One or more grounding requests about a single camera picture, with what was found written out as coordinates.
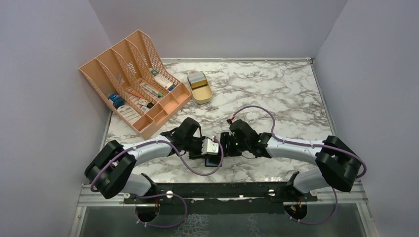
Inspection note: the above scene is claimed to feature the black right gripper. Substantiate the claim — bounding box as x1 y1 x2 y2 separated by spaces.
216 132 250 157

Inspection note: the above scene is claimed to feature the black leather card holder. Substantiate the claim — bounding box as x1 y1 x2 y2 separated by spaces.
205 154 221 167

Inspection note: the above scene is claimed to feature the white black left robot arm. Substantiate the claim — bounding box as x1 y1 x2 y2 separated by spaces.
84 118 212 203

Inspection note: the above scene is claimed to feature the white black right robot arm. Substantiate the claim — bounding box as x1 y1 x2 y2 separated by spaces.
221 119 362 201

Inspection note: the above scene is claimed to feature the beige card tray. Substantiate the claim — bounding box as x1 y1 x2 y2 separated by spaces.
190 82 213 104

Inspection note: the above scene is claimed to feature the white label card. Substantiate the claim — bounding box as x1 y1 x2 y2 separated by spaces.
117 105 141 126

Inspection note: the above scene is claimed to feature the white glue stick box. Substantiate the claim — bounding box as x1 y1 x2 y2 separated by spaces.
149 68 175 91

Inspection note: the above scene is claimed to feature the orange pen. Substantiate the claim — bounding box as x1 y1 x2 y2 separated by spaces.
125 90 147 100

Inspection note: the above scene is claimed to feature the orange plastic desk organizer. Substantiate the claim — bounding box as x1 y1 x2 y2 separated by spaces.
79 30 192 139

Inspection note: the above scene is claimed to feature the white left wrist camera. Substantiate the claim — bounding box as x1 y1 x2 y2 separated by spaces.
201 138 219 155

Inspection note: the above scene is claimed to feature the black mounting base rail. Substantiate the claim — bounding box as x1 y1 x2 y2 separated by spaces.
124 182 317 215

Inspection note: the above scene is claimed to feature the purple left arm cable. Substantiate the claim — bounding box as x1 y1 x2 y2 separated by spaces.
90 136 225 193

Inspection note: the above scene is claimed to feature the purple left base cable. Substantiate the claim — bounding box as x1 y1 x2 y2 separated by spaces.
134 192 189 229

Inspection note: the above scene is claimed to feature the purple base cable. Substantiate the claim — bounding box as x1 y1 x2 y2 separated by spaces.
283 188 338 226
134 192 189 229

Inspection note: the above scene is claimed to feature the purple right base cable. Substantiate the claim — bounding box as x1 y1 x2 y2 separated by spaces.
283 188 338 226

